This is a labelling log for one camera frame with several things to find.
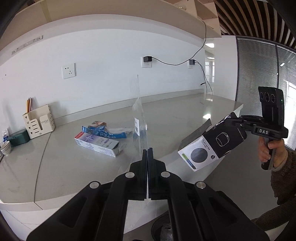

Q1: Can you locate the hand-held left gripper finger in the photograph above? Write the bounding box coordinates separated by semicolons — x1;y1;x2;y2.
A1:
26;149;148;241
148;148;273;241

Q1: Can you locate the person's right hand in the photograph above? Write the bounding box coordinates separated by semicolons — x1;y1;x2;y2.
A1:
258;136;288;168

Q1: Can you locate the clear plastic bag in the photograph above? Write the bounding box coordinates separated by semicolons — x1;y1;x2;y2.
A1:
129;74;149;153

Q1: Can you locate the black and white carton box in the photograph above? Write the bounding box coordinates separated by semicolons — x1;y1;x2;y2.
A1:
177;116;247;172

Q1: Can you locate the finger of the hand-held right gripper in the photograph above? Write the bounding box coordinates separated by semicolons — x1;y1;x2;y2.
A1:
225;112;244;127

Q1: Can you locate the black round trash bin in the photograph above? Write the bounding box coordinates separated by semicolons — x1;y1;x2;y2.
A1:
151;212;173;241

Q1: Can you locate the green storage box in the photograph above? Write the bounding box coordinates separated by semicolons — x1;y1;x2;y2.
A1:
9;129;31;147

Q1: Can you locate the blue snack wrapper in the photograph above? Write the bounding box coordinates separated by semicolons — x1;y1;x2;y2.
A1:
81;125;134;139

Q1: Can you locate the beige desk organiser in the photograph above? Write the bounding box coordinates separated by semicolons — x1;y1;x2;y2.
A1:
22;104;56;139

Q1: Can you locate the white purple toothpaste box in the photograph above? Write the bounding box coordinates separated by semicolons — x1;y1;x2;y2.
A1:
74;132;121;158

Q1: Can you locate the person's right forearm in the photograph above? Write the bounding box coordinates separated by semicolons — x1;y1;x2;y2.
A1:
252;149;296;232

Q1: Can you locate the black power cable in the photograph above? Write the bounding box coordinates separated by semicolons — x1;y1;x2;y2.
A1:
194;61;213;94
151;20;207;66

